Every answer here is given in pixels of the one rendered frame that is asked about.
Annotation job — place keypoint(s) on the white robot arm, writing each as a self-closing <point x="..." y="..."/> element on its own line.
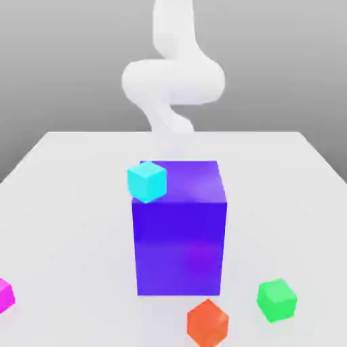
<point x="173" y="81"/>

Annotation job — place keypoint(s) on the small cyan cube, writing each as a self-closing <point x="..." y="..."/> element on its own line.
<point x="146" y="181"/>

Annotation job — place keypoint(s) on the small orange cube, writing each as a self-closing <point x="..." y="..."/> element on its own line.
<point x="207" y="324"/>

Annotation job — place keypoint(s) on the small green cube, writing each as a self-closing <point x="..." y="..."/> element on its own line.
<point x="276" y="300"/>

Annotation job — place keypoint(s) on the small magenta cube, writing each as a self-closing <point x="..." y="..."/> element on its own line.
<point x="5" y="296"/>

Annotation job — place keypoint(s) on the large purple box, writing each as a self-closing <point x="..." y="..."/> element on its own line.
<point x="179" y="244"/>

